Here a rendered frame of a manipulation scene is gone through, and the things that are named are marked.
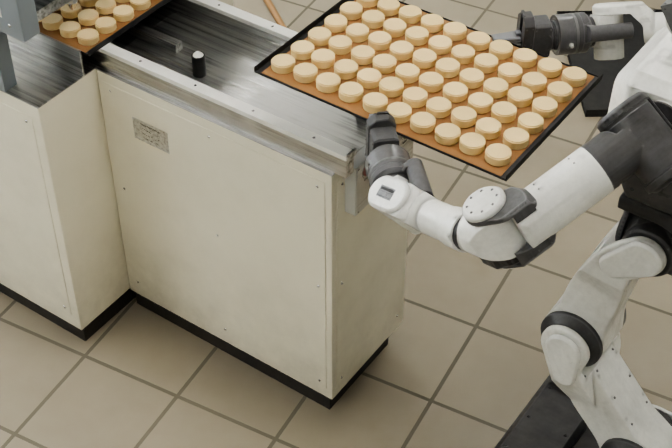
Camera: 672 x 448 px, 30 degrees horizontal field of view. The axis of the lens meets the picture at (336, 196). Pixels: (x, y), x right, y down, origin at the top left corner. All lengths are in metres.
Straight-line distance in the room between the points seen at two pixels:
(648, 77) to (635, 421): 0.95
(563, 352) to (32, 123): 1.32
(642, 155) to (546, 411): 1.16
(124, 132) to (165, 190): 0.17
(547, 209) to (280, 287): 1.14
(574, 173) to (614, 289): 0.56
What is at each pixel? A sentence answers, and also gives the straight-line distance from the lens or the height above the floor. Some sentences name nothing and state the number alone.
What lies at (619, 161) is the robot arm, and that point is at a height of 1.29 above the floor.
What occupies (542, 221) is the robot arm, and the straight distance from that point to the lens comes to 2.05.
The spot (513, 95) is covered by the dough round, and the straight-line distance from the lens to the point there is 2.55.
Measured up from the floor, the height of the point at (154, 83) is 0.87.
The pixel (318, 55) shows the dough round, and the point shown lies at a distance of 2.63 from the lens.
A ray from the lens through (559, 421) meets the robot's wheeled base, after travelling 3.11.
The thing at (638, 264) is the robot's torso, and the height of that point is 0.89.
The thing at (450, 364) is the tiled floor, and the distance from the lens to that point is 3.44.
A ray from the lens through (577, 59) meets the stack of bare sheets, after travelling 4.54.
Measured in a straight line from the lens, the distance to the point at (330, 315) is 3.00.
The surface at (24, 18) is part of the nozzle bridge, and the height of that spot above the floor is 1.08.
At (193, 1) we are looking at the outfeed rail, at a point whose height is 0.89.
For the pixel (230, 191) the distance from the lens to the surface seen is 2.96.
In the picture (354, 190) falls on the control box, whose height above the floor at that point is 0.78.
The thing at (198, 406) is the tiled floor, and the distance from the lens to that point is 3.36.
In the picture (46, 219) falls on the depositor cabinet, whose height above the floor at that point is 0.47.
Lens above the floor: 2.59
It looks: 41 degrees down
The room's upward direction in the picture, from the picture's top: straight up
